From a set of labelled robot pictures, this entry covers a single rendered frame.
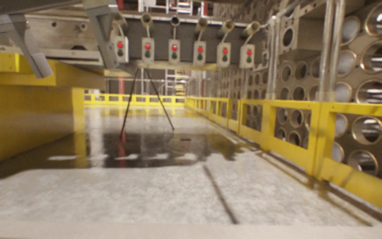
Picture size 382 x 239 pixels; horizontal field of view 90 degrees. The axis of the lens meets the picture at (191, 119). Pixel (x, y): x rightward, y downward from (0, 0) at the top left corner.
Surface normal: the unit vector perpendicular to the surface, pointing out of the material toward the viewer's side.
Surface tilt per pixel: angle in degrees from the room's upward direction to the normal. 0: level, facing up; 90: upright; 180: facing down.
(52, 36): 90
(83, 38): 90
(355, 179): 90
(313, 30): 90
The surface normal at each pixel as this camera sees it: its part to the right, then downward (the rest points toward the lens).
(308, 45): 0.12, 0.12
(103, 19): -0.07, 0.50
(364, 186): -0.99, -0.01
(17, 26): 0.99, -0.09
